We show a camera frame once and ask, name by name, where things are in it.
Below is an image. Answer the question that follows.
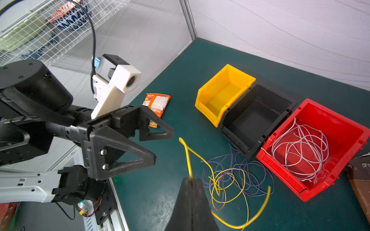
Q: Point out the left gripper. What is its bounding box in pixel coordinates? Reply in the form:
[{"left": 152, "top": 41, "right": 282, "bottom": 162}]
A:
[{"left": 65, "top": 105, "right": 175, "bottom": 181}]

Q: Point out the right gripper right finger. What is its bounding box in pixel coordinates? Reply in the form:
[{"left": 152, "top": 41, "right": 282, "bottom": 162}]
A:
[{"left": 191, "top": 179, "right": 219, "bottom": 231}]

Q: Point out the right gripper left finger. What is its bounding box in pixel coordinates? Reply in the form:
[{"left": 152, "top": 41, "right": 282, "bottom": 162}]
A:
[{"left": 165, "top": 178, "right": 192, "bottom": 231}]

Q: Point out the yellow cable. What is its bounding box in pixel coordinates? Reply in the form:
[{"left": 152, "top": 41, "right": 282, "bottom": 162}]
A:
[{"left": 178, "top": 137, "right": 272, "bottom": 230}]

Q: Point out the cable bundle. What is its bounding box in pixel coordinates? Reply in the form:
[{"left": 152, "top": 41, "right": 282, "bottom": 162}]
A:
[{"left": 201, "top": 144, "right": 275, "bottom": 211}]

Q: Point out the white cable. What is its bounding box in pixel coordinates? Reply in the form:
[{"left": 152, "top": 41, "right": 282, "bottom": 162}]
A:
[{"left": 261, "top": 117, "right": 330, "bottom": 182}]

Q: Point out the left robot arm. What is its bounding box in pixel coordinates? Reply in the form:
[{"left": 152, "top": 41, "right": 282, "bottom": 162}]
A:
[{"left": 1, "top": 55, "right": 174, "bottom": 205}]

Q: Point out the orange snack packet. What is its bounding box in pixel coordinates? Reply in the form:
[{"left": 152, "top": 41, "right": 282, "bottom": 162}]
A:
[{"left": 142, "top": 93, "right": 171, "bottom": 118}]

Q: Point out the green tabletop mat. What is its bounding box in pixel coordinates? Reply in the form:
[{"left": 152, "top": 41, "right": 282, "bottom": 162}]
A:
[{"left": 111, "top": 37, "right": 370, "bottom": 231}]

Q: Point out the yellow plastic bin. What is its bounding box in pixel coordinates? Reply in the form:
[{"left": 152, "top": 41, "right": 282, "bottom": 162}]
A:
[{"left": 195, "top": 64, "right": 256, "bottom": 128}]

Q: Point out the black plastic bin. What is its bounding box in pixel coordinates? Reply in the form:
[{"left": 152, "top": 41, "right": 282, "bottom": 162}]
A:
[{"left": 218, "top": 84, "right": 297, "bottom": 160}]

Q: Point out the red plastic bin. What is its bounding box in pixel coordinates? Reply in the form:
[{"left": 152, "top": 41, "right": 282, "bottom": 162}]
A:
[{"left": 256, "top": 99, "right": 370, "bottom": 202}]

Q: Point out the brown chips bag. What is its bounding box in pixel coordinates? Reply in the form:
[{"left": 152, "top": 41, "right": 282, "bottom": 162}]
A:
[{"left": 344, "top": 153, "right": 370, "bottom": 222}]

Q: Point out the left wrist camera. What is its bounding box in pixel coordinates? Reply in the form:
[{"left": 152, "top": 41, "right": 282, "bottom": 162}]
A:
[{"left": 91, "top": 54, "right": 142, "bottom": 119}]

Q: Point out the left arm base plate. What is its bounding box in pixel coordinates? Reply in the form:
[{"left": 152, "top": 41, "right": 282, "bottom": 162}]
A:
[{"left": 75, "top": 176, "right": 118, "bottom": 226}]

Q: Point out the white wire basket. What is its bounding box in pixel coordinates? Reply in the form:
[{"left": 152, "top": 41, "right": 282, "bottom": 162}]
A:
[{"left": 1, "top": 0, "right": 129, "bottom": 66}]

